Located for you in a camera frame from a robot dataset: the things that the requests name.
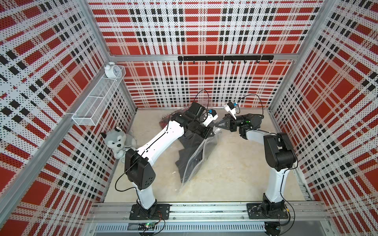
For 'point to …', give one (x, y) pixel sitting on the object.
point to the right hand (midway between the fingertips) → (218, 125)
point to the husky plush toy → (119, 141)
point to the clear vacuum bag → (209, 148)
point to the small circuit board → (149, 226)
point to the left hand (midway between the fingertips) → (213, 133)
